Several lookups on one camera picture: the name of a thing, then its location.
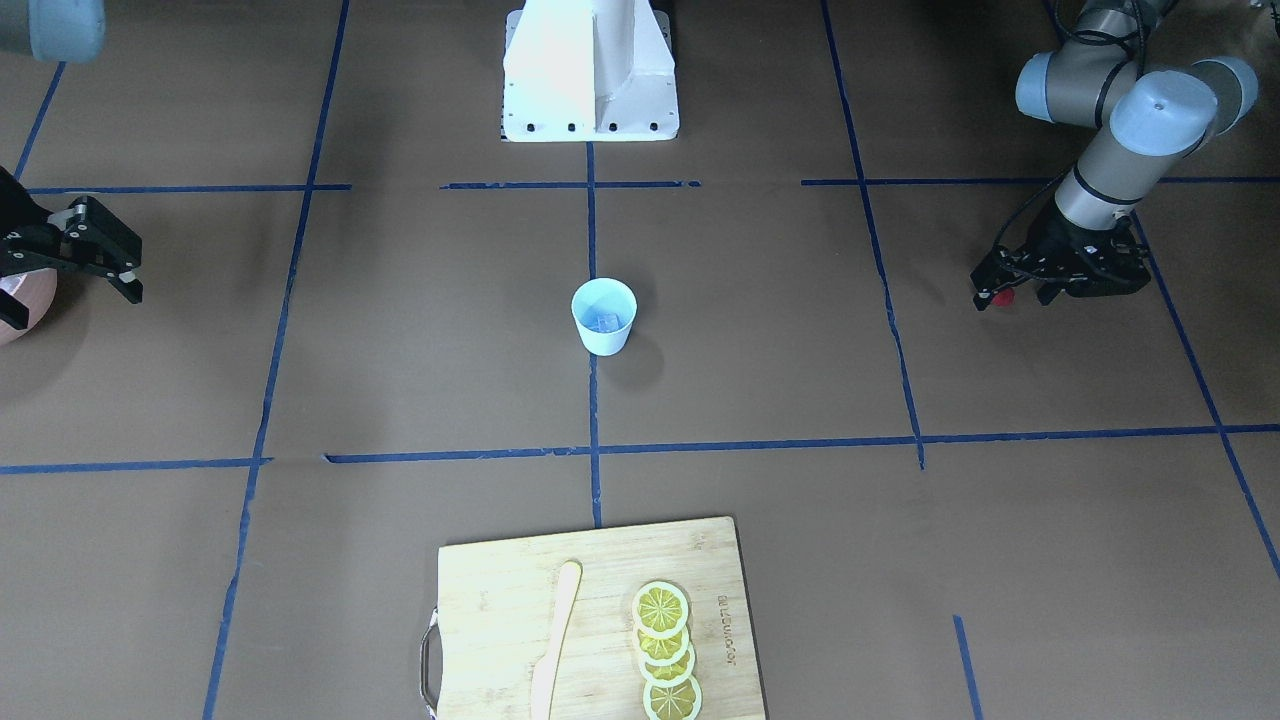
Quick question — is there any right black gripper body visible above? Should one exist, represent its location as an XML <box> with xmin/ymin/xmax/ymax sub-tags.
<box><xmin>0</xmin><ymin>167</ymin><xmax>51</xmax><ymax>272</ymax></box>

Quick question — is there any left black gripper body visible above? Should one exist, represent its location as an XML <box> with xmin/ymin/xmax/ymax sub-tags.
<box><xmin>1030</xmin><ymin>200</ymin><xmax>1137</xmax><ymax>272</ymax></box>

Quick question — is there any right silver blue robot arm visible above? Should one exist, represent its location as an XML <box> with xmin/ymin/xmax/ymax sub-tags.
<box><xmin>1</xmin><ymin>1</ymin><xmax>108</xmax><ymax>236</ymax></box>

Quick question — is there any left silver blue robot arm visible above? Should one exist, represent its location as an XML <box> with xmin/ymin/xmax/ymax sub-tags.
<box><xmin>1006</xmin><ymin>1</ymin><xmax>1260</xmax><ymax>284</ymax></box>

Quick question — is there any light blue cup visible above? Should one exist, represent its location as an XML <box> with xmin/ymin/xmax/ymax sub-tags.
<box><xmin>571</xmin><ymin>277</ymin><xmax>637</xmax><ymax>356</ymax></box>

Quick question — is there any pink bowl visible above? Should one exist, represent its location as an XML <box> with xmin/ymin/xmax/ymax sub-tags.
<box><xmin>0</xmin><ymin>269</ymin><xmax>58</xmax><ymax>346</ymax></box>

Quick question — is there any lemon slice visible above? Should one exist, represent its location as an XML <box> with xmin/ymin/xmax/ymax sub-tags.
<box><xmin>635</xmin><ymin>626</ymin><xmax>690</xmax><ymax>667</ymax></box>
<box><xmin>639</xmin><ymin>644</ymin><xmax>698</xmax><ymax>688</ymax></box>
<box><xmin>630</xmin><ymin>580</ymin><xmax>691</xmax><ymax>641</ymax></box>
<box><xmin>643</xmin><ymin>676</ymin><xmax>703</xmax><ymax>720</ymax></box>

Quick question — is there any wooden cutting board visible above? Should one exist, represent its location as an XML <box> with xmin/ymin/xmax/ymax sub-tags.
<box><xmin>421</xmin><ymin>516</ymin><xmax>767</xmax><ymax>719</ymax></box>

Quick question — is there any yellow plastic knife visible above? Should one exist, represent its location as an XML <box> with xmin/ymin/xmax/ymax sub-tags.
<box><xmin>529</xmin><ymin>560</ymin><xmax>582</xmax><ymax>719</ymax></box>

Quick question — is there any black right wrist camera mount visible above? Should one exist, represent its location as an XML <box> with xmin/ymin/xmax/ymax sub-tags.
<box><xmin>3</xmin><ymin>196</ymin><xmax>145</xmax><ymax>304</ymax></box>

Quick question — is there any white camera stand pillar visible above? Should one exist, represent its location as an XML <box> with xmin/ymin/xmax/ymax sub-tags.
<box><xmin>500</xmin><ymin>1</ymin><xmax>681</xmax><ymax>143</ymax></box>

